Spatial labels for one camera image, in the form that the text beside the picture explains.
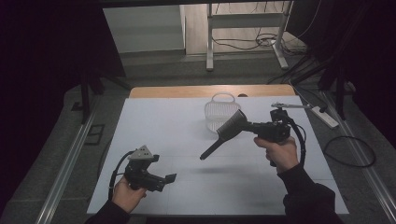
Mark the dark round table grommet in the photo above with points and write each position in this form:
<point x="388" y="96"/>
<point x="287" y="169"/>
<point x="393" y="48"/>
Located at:
<point x="243" y="95"/>

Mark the white mesh basket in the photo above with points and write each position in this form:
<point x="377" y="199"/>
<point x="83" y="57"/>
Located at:
<point x="218" y="112"/>

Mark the white table cover sheet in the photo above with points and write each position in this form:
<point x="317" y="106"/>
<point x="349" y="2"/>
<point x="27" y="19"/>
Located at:
<point x="155" y="124"/>

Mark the black tripod stand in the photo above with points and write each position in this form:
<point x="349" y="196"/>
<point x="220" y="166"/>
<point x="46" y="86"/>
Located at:
<point x="341" y="99"/>
<point x="84" y="102"/>

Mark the aluminium rail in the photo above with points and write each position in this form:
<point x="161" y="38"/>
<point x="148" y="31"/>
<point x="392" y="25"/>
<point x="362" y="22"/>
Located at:
<point x="377" y="186"/>
<point x="67" y="168"/>

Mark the black plug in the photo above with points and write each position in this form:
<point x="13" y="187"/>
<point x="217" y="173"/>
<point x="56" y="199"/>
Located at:
<point x="323" y="109"/>

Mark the person's right hand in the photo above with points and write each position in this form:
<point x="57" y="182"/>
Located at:
<point x="281" y="154"/>

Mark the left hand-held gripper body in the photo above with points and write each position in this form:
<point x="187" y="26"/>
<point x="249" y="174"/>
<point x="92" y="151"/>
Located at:
<point x="141" y="177"/>

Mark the white power strip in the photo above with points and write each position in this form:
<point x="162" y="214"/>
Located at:
<point x="325" y="117"/>

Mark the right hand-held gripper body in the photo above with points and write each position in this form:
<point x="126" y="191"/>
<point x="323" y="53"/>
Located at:
<point x="274" y="130"/>

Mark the person's left hand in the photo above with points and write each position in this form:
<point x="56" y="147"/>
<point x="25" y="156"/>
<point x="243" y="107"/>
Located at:
<point x="127" y="197"/>

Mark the white metal stand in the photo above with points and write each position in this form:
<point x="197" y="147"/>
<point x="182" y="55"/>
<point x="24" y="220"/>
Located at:
<point x="246" y="21"/>

